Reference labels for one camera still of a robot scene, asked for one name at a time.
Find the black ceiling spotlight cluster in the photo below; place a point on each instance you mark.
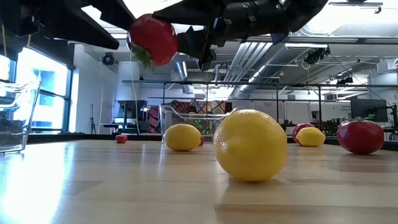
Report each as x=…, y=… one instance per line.
x=315, y=56

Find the black tripod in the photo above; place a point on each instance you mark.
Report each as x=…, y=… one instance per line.
x=92, y=119

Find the red tomato green calyx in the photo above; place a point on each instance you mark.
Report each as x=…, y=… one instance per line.
x=299, y=129
x=155, y=40
x=360, y=137

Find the small red bell pepper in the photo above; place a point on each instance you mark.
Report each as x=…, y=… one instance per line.
x=121, y=138
x=202, y=141

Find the colourful patterned banner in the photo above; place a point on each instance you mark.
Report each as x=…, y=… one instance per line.
x=211, y=107

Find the black ceiling track light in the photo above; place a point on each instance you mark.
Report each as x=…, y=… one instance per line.
x=357, y=3

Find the black metal table frame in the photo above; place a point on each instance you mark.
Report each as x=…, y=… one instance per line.
x=93, y=137

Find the black background monitor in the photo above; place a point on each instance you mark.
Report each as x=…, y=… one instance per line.
x=368, y=110

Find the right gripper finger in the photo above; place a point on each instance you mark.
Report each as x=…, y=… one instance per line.
x=192, y=12
x=196, y=43

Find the black ceiling camera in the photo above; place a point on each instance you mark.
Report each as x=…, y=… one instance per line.
x=108, y=58

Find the silver ceiling duct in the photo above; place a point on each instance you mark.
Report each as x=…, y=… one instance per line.
x=273, y=59

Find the clear plastic bin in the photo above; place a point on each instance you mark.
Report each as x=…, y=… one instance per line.
x=174, y=115
x=18, y=109

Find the black metal rack frame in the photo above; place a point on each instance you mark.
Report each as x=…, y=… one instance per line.
x=276, y=84

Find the dark background desk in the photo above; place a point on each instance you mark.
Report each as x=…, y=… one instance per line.
x=130, y=105

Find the yellow lemon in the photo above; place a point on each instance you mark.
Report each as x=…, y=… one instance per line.
x=311, y=137
x=183, y=137
x=250, y=145

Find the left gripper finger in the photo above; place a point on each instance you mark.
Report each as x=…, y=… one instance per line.
x=81, y=29
x=115, y=12

